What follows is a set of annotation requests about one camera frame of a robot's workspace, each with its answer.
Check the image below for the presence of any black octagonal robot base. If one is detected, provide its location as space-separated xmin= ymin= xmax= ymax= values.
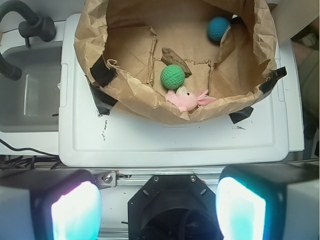
xmin=127 ymin=174 xmax=224 ymax=240

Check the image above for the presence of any black tape piece left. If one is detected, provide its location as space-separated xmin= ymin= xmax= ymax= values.
xmin=90 ymin=55 xmax=118 ymax=116

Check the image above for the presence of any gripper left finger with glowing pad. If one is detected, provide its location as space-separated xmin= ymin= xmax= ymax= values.
xmin=0 ymin=168 xmax=102 ymax=240

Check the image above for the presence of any black tape piece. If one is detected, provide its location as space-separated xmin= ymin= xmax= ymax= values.
xmin=229 ymin=66 xmax=287 ymax=125
xmin=90 ymin=55 xmax=118 ymax=116

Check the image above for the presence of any green dimpled ball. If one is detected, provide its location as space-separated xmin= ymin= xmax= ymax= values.
xmin=160 ymin=64 xmax=185 ymax=90

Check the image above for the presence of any aluminium rail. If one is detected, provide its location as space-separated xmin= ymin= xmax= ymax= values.
xmin=90 ymin=165 xmax=224 ymax=188

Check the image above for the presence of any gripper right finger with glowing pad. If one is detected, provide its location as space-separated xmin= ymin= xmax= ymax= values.
xmin=215 ymin=163 xmax=320 ymax=240

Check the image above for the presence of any thin black cable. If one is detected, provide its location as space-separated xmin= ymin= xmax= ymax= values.
xmin=0 ymin=137 xmax=62 ymax=171

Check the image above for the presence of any blue dimpled ball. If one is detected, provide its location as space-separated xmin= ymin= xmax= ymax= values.
xmin=207 ymin=16 xmax=231 ymax=41

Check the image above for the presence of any black tape piece right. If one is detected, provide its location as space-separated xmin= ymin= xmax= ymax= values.
xmin=229 ymin=66 xmax=287 ymax=125

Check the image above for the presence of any dark grey faucet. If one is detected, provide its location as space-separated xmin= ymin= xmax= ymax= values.
xmin=0 ymin=0 xmax=56 ymax=81

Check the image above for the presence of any white plastic bin lid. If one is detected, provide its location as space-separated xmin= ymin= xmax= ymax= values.
xmin=58 ymin=14 xmax=289 ymax=168

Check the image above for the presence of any brown wood piece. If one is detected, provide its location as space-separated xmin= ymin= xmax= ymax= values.
xmin=161 ymin=47 xmax=192 ymax=78

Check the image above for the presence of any brown paper bag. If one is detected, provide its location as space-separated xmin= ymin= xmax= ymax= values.
xmin=74 ymin=0 xmax=278 ymax=125

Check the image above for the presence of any pink plush toy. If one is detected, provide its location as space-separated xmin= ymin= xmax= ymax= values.
xmin=165 ymin=86 xmax=217 ymax=112

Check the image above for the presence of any grey sink basin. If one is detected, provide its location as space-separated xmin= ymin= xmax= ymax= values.
xmin=0 ymin=41 xmax=62 ymax=133

